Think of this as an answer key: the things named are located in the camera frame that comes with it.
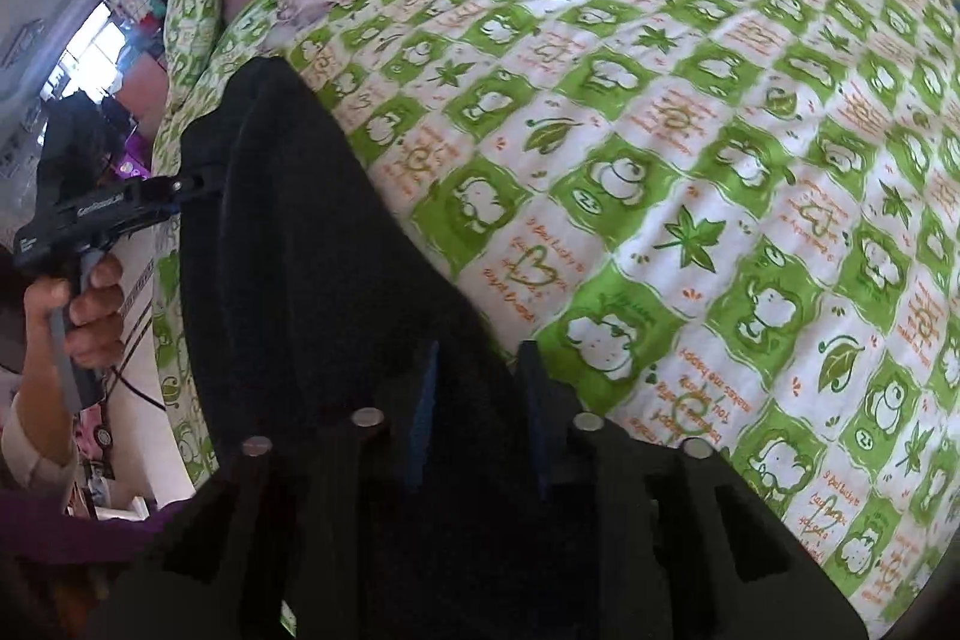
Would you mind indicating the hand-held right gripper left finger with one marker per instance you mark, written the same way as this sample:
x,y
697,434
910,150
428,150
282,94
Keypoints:
x,y
422,419

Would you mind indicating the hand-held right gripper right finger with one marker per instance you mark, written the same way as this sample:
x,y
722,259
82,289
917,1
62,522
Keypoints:
x,y
537,434

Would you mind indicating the person's left hand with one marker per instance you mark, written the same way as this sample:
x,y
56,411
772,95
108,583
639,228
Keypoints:
x,y
94,317

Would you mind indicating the black pants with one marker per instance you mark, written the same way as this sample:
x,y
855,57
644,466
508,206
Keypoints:
x,y
300,235

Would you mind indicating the person's purple clothing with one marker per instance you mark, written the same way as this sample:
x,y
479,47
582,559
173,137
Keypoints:
x,y
82,531

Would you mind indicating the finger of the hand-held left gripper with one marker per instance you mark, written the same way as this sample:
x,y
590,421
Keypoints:
x,y
184,189

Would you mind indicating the green checked bed sheet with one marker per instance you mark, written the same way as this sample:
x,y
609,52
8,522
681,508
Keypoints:
x,y
675,160

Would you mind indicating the window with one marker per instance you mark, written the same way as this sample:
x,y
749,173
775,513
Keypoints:
x,y
90,48

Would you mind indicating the person's left forearm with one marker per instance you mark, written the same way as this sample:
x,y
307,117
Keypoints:
x,y
30,441

